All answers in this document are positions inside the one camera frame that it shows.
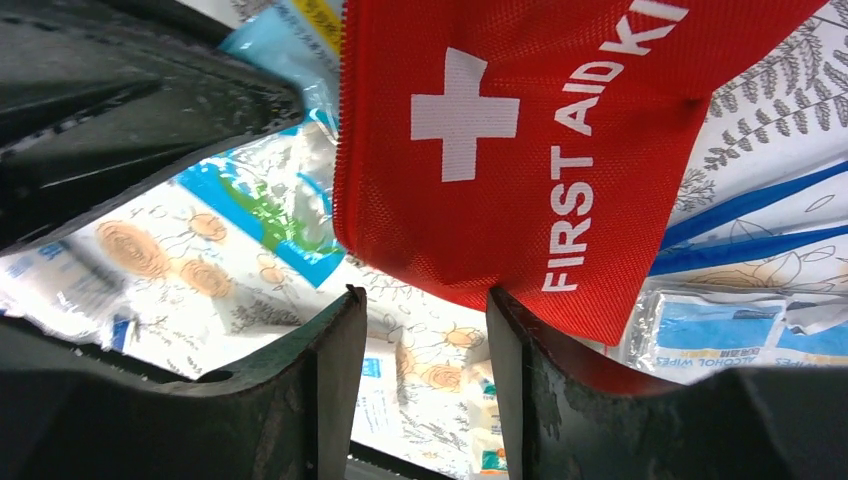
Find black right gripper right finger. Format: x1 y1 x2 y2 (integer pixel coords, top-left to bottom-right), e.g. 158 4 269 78
486 288 847 479

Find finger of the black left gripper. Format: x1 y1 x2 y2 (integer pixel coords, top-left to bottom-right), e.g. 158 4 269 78
1 1 304 255

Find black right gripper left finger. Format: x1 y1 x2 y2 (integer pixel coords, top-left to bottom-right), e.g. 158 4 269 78
1 286 367 479

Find blue cotton swab packet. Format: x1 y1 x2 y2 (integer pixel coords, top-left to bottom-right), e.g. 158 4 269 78
177 1 346 287

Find red first aid pouch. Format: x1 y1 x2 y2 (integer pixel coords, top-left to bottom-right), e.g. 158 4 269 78
333 1 820 345

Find blue white gauze packet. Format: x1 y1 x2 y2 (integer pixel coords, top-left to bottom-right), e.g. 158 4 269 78
1 241 140 352

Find floral table mat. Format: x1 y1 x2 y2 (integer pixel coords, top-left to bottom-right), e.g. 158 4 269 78
65 1 847 479

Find blue tweezers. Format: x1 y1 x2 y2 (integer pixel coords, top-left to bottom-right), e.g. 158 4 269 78
648 158 847 276

